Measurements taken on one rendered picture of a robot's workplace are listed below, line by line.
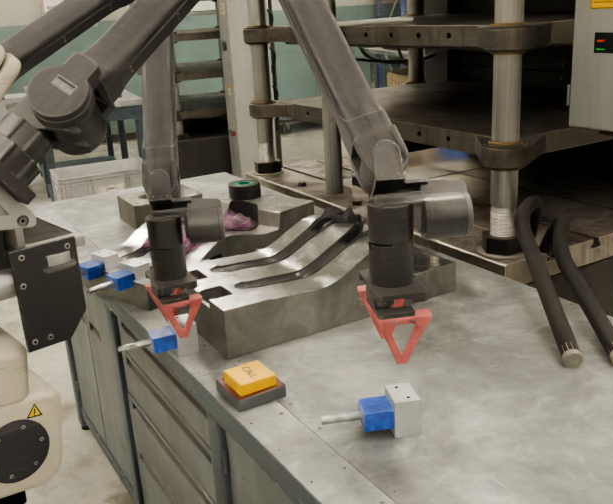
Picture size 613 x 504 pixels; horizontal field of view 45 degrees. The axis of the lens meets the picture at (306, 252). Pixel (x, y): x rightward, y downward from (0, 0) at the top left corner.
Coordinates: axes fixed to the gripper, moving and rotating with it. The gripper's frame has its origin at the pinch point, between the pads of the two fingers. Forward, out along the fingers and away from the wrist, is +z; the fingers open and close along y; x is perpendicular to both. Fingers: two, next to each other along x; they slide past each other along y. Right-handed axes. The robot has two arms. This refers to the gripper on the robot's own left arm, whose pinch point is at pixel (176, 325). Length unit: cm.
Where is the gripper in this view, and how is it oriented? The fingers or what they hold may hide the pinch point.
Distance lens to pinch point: 130.5
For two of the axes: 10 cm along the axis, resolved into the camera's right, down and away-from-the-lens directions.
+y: -4.3, -2.6, 8.7
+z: 0.7, 9.5, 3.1
